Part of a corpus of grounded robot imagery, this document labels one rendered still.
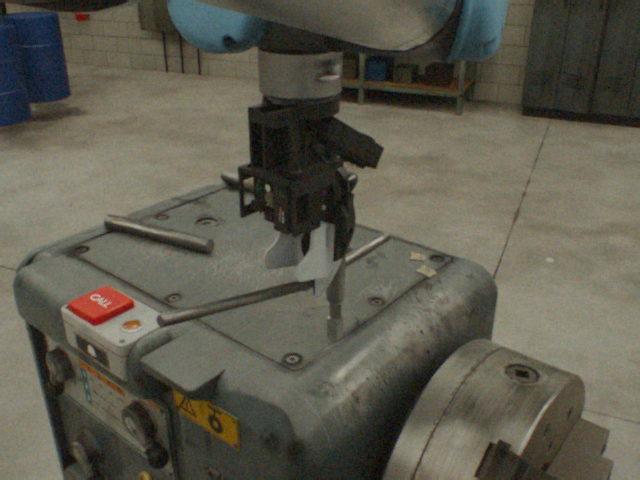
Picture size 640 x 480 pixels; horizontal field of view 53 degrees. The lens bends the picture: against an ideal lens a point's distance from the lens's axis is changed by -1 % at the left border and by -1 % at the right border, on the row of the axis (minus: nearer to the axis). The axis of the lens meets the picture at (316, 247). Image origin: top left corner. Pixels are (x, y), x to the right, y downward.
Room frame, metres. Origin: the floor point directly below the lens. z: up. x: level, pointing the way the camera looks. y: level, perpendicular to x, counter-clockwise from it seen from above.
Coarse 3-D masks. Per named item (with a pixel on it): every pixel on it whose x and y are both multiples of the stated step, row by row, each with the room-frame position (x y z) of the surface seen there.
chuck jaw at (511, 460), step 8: (496, 448) 0.50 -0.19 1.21; (504, 448) 0.50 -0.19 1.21; (488, 456) 0.49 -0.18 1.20; (496, 456) 0.49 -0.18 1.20; (504, 456) 0.49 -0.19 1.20; (512, 456) 0.49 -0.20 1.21; (488, 464) 0.49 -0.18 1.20; (496, 464) 0.49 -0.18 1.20; (504, 464) 0.48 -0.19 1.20; (512, 464) 0.48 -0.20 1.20; (520, 464) 0.49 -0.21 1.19; (528, 464) 0.49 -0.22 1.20; (480, 472) 0.48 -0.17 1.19; (488, 472) 0.48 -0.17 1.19; (496, 472) 0.48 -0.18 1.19; (504, 472) 0.48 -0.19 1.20; (512, 472) 0.47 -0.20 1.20; (520, 472) 0.48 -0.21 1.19; (528, 472) 0.48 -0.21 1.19; (536, 472) 0.48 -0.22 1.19; (544, 472) 0.48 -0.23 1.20
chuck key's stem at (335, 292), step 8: (344, 256) 0.62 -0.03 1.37; (344, 264) 0.62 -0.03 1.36; (344, 272) 0.62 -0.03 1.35; (336, 280) 0.62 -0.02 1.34; (344, 280) 0.62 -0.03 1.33; (328, 288) 0.62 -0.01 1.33; (336, 288) 0.62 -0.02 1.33; (344, 288) 0.62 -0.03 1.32; (328, 296) 0.62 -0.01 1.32; (336, 296) 0.62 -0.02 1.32; (344, 296) 0.63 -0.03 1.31; (336, 304) 0.62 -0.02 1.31; (336, 312) 0.62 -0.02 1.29; (328, 320) 0.63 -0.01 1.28; (336, 320) 0.62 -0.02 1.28; (328, 328) 0.63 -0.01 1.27; (336, 328) 0.62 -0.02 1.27; (328, 336) 0.63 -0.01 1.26; (336, 336) 0.62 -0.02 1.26
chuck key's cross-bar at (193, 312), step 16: (384, 240) 0.69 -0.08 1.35; (352, 256) 0.65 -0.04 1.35; (272, 288) 0.55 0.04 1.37; (288, 288) 0.56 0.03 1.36; (304, 288) 0.58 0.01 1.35; (208, 304) 0.49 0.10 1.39; (224, 304) 0.50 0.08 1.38; (240, 304) 0.51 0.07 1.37; (160, 320) 0.45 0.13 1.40; (176, 320) 0.45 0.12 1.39
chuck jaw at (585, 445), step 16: (576, 432) 0.62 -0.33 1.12; (592, 432) 0.62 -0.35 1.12; (608, 432) 0.62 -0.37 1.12; (560, 448) 0.60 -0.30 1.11; (576, 448) 0.60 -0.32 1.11; (592, 448) 0.59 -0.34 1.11; (560, 464) 0.58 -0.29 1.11; (576, 464) 0.57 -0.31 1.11; (592, 464) 0.57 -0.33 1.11; (608, 464) 0.57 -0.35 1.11
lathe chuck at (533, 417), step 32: (512, 352) 0.64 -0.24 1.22; (480, 384) 0.57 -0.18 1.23; (512, 384) 0.56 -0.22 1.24; (544, 384) 0.56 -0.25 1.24; (576, 384) 0.61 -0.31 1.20; (448, 416) 0.54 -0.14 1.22; (480, 416) 0.53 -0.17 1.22; (512, 416) 0.52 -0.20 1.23; (544, 416) 0.53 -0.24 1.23; (576, 416) 0.64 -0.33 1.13; (448, 448) 0.51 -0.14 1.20; (480, 448) 0.50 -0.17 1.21; (512, 448) 0.49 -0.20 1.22; (544, 448) 0.55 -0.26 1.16
